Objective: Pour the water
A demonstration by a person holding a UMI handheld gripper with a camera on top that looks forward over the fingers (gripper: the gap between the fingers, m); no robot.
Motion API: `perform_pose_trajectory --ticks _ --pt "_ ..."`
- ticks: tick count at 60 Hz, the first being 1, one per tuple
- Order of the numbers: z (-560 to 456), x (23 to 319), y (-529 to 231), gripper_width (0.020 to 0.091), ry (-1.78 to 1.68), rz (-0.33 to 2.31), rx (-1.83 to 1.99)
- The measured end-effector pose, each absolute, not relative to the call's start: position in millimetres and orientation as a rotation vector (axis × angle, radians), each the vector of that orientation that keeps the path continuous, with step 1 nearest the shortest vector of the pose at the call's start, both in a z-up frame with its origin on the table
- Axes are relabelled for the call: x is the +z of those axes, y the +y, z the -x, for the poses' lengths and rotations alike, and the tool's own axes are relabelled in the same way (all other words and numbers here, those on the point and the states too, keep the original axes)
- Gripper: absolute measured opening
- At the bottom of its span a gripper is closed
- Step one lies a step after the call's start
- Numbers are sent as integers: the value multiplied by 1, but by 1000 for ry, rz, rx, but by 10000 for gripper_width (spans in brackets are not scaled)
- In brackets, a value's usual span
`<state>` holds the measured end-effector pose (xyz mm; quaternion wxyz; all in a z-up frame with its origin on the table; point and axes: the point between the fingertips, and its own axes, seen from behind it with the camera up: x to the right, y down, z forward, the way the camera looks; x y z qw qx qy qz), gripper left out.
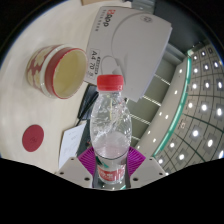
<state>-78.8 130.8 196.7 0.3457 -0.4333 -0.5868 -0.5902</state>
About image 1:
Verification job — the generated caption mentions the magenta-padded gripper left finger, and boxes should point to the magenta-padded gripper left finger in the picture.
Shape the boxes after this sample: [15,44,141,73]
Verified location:
[54,146,98,188]

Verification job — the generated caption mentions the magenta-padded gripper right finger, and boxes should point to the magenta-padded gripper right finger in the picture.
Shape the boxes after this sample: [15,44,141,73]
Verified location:
[125,146,169,188]

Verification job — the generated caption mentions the clear red-capped water bottle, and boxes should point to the clear red-capped water bottle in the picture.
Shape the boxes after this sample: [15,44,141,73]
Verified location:
[89,74,133,186]

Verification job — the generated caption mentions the white printed paper sheets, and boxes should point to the white printed paper sheets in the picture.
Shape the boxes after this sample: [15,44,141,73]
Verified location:
[58,121,88,170]

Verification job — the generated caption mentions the flat round red coaster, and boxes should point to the flat round red coaster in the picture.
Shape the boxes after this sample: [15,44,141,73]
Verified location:
[21,124,45,153]

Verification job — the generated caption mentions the round recessed ceiling lights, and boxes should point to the round recessed ceiling lights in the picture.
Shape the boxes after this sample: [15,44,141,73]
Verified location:
[131,43,224,174]

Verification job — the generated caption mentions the red and cream patterned mug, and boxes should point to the red and cream patterned mug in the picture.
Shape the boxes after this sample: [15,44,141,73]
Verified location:
[25,44,89,100]

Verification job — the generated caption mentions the white paper ream box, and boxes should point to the white paper ream box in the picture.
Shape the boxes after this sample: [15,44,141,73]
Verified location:
[83,5,174,103]

